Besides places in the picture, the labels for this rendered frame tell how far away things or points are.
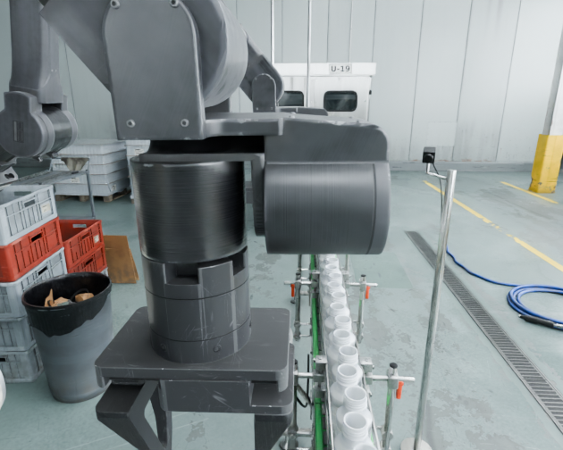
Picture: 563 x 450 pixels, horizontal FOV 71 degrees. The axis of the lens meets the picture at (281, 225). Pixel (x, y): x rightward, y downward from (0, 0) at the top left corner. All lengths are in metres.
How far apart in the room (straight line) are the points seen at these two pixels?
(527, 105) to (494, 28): 2.04
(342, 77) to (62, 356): 3.99
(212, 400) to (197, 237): 0.09
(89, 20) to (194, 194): 0.08
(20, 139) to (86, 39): 0.56
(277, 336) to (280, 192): 0.09
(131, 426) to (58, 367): 2.33
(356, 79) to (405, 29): 5.96
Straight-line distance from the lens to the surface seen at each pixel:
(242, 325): 0.22
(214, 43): 0.17
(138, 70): 0.17
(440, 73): 10.97
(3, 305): 2.80
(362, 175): 0.18
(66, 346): 2.48
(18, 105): 0.73
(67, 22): 0.19
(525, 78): 11.73
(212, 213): 0.19
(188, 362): 0.22
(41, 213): 2.95
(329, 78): 4.96
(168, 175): 0.18
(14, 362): 2.98
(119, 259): 3.94
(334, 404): 0.78
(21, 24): 0.75
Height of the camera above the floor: 1.62
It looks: 17 degrees down
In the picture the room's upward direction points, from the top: straight up
